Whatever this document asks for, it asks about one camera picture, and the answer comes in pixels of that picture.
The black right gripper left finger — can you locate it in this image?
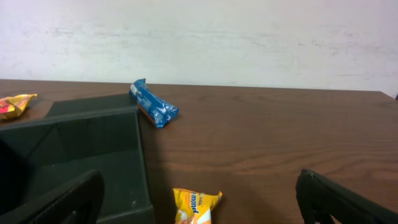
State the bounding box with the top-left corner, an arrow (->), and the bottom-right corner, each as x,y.
1,170 -> 104,223

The blue cookie pack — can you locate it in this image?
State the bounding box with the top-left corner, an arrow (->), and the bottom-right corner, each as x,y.
129,78 -> 179,129

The yellow orange snack packet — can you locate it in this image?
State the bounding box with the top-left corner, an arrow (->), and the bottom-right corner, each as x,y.
173,188 -> 223,224

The black open gift box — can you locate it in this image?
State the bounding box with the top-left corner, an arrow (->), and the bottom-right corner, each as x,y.
1,93 -> 155,223

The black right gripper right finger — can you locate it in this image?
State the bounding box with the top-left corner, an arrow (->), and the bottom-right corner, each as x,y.
295,169 -> 397,224

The yellow red snack packet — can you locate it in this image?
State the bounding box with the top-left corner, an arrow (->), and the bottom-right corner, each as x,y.
1,94 -> 37,120

